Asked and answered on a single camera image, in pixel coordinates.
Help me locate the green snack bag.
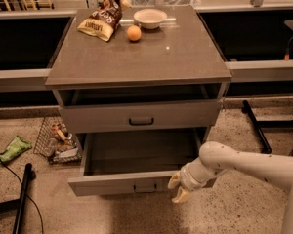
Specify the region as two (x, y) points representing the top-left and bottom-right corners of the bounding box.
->
(0, 136), (32, 164)

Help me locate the brown chip bag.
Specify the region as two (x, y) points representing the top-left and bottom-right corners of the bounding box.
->
(77, 0), (131, 42)

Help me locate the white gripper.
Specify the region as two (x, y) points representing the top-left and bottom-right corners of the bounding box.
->
(167, 163), (206, 204)

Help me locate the grey drawer cabinet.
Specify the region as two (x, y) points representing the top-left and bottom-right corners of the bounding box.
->
(44, 5), (232, 154)

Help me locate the white bowl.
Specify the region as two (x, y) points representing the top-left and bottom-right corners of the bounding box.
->
(134, 9), (167, 29)

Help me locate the black cable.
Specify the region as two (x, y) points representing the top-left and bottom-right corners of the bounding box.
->
(0, 140), (45, 234)

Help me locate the orange fruit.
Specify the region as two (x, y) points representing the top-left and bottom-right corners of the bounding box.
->
(127, 25), (142, 42)

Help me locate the wire basket with items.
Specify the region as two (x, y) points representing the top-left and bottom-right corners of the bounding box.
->
(34, 117), (81, 164)

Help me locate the black stand leg right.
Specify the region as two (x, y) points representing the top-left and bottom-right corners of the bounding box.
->
(241, 100), (293, 154)

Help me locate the black stand leg left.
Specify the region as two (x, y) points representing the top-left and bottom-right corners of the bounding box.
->
(0, 163), (35, 234)

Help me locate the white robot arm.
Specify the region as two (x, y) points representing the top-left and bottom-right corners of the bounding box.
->
(168, 141), (293, 234)

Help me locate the black stand leg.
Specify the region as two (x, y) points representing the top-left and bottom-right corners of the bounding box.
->
(0, 163), (35, 234)
(241, 100), (293, 154)

